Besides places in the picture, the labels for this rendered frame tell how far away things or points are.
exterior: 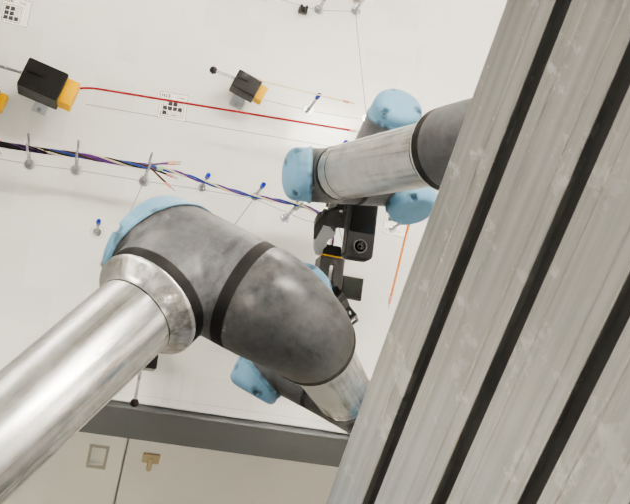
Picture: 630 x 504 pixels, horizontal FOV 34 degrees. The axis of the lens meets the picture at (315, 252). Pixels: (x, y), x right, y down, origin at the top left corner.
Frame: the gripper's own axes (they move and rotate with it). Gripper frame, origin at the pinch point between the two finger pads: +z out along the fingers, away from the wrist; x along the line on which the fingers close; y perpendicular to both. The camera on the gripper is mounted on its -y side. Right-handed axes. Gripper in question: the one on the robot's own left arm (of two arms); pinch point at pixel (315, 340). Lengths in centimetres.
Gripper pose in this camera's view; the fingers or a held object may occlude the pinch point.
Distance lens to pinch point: 175.1
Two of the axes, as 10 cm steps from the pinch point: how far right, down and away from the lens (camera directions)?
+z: 1.1, 2.5, 9.6
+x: -6.0, -7.5, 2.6
